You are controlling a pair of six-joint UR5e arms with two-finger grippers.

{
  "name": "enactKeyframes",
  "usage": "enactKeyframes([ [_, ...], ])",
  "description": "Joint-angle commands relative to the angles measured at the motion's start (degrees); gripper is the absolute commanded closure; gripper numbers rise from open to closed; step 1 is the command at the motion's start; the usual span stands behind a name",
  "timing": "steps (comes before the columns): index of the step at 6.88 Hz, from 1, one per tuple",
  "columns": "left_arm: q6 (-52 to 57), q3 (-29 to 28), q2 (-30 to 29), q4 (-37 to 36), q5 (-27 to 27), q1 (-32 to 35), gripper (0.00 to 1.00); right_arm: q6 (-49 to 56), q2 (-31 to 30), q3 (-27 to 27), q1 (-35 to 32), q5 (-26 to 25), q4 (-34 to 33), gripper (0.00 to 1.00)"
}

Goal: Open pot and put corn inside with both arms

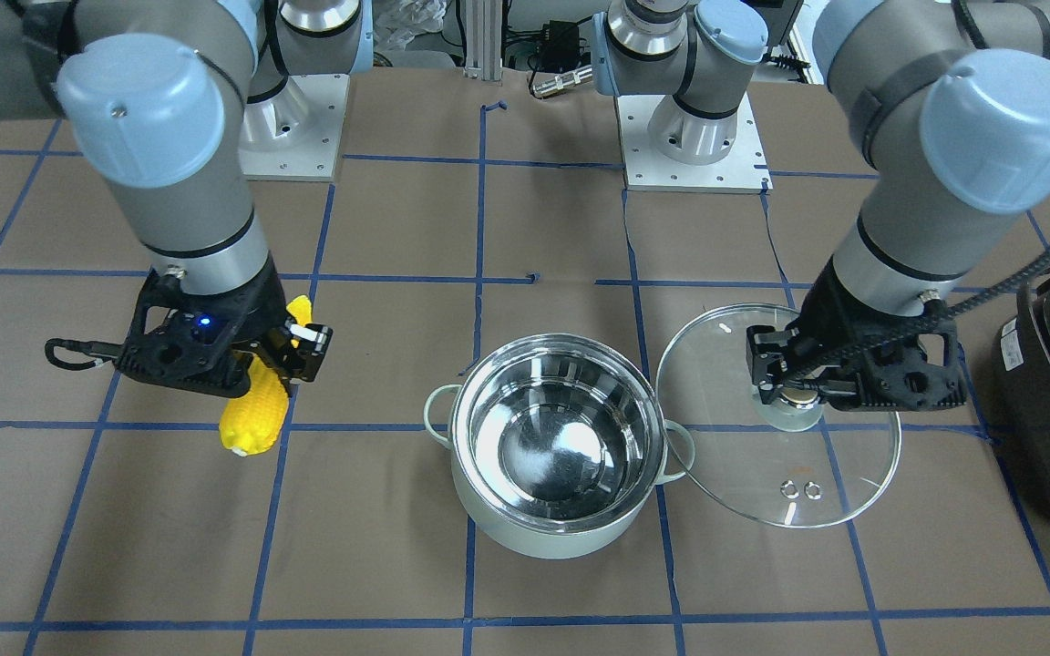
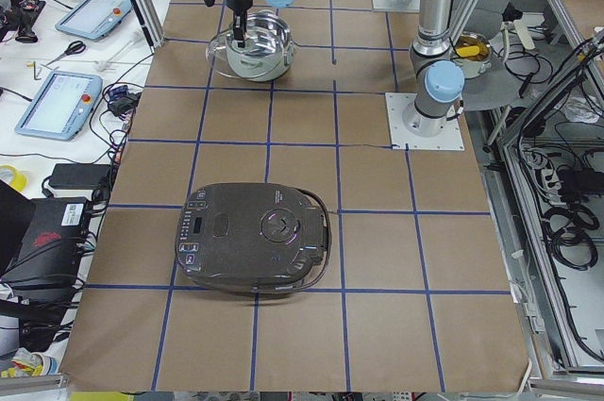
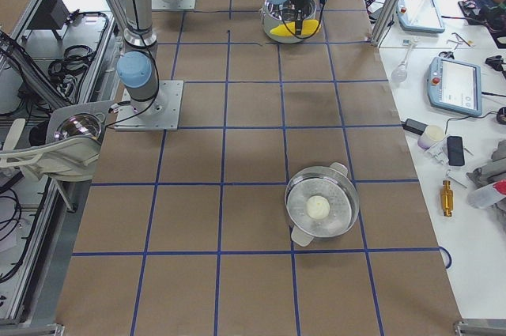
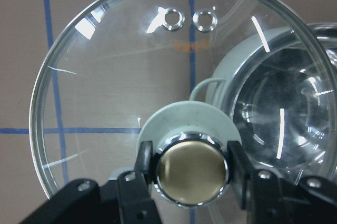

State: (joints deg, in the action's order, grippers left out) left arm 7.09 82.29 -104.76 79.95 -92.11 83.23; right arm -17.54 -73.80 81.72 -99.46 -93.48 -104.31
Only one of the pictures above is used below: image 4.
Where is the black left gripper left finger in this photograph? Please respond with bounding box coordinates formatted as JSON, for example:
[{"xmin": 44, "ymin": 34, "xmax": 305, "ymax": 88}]
[{"xmin": 22, "ymin": 141, "xmax": 158, "ymax": 223}]

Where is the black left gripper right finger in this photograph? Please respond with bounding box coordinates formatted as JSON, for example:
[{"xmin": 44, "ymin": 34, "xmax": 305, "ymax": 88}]
[{"xmin": 226, "ymin": 141, "xmax": 336, "ymax": 223}]

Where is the glass pot lid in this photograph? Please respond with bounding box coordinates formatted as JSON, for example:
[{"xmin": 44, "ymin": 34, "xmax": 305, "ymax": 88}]
[{"xmin": 29, "ymin": 0, "xmax": 336, "ymax": 196}]

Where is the pale green electric pot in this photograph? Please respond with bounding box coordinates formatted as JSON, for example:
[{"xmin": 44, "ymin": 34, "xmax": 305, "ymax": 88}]
[{"xmin": 195, "ymin": 24, "xmax": 336, "ymax": 183}]

